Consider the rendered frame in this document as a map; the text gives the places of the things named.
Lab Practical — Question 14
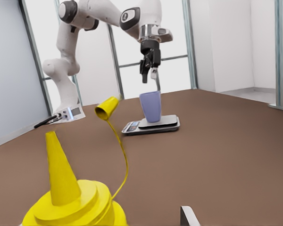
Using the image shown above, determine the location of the pale finger of the left gripper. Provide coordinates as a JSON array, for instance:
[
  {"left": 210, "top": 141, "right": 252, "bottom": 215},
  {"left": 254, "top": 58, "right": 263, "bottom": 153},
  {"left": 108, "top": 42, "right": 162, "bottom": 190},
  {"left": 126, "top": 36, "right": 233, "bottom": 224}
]
[{"left": 150, "top": 67, "right": 161, "bottom": 92}]

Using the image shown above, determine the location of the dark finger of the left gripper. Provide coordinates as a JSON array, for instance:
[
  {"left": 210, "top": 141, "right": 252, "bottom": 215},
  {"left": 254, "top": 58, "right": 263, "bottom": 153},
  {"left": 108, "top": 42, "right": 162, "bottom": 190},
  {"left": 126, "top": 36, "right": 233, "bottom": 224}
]
[{"left": 141, "top": 67, "right": 149, "bottom": 84}]

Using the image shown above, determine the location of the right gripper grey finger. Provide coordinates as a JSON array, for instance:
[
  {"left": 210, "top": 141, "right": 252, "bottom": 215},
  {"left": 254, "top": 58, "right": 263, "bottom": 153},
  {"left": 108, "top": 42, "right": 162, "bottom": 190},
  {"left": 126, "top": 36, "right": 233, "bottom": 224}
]
[{"left": 180, "top": 205, "right": 200, "bottom": 226}]

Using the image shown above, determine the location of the lavender blue cup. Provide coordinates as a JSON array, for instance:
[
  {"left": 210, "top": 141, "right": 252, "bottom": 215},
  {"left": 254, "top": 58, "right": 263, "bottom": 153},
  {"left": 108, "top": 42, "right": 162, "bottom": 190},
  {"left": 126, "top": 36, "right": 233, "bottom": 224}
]
[{"left": 139, "top": 91, "right": 162, "bottom": 123}]

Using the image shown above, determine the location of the yellow sauce bottle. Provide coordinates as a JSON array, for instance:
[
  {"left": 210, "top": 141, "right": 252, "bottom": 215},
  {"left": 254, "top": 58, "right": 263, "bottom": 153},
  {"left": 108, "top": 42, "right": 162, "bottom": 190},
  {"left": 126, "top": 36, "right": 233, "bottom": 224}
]
[{"left": 22, "top": 131, "right": 128, "bottom": 226}]

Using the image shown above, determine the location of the yellow bottle cap with tether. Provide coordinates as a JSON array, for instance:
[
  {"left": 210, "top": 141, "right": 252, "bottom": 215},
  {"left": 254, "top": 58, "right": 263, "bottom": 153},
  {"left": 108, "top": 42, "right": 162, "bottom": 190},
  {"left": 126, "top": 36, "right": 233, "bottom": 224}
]
[{"left": 94, "top": 96, "right": 129, "bottom": 201}]

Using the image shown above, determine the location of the silver kitchen scale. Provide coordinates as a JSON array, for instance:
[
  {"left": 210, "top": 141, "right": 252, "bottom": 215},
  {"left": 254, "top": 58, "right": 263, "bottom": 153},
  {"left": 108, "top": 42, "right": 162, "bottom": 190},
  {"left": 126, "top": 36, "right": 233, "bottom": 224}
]
[{"left": 121, "top": 114, "right": 181, "bottom": 137}]

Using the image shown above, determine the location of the silver frame crossbar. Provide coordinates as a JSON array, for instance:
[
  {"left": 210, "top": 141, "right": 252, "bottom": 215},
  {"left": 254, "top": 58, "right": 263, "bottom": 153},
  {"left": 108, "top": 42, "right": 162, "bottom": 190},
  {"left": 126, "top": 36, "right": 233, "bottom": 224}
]
[{"left": 118, "top": 54, "right": 189, "bottom": 69}]

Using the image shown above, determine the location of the black cable loop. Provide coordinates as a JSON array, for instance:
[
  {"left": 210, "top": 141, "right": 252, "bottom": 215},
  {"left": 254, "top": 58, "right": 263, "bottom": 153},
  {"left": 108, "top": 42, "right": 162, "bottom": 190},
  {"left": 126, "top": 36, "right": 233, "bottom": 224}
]
[{"left": 33, "top": 113, "right": 63, "bottom": 129}]

